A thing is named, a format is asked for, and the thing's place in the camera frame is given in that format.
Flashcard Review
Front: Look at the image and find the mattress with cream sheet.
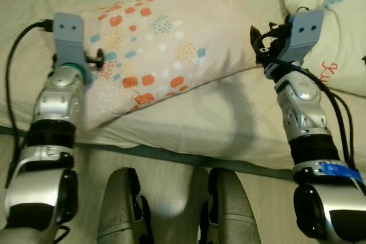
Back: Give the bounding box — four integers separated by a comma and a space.
0, 0, 366, 170

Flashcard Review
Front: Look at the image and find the grey right robot leg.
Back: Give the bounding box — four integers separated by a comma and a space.
199, 167, 261, 244

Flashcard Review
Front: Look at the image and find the pink pillow with coloured spots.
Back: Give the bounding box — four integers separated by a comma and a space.
54, 0, 285, 130

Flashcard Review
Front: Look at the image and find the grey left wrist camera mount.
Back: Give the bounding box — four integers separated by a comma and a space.
53, 13, 87, 69

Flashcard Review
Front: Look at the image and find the grey left robot leg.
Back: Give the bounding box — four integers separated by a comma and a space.
96, 167, 152, 244

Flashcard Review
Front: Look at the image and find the folded cream cartoon print blanket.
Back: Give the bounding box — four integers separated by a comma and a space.
279, 0, 366, 97

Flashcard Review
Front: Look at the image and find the grey robot leg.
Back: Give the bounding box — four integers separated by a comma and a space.
96, 167, 152, 244
199, 167, 261, 244

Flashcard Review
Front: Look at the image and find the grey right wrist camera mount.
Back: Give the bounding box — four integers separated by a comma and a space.
280, 10, 325, 65

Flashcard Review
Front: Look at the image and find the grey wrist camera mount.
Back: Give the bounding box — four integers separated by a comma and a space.
53, 13, 87, 69
280, 10, 325, 65

